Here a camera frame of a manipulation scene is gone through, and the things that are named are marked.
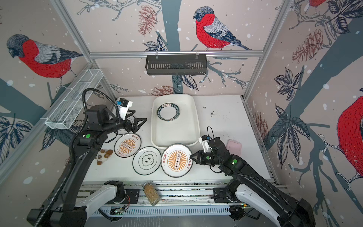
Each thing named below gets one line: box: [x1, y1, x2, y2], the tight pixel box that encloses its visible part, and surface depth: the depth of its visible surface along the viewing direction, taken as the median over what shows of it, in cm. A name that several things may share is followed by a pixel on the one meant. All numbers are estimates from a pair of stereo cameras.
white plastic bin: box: [150, 94, 201, 149], surface depth 105 cm
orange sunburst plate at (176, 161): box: [160, 143, 194, 178], surface depth 76 cm
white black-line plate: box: [132, 146, 162, 176], surface depth 87 cm
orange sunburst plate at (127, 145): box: [113, 132, 142, 158], surface depth 94 cm
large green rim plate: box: [156, 102, 181, 122], surface depth 109 cm
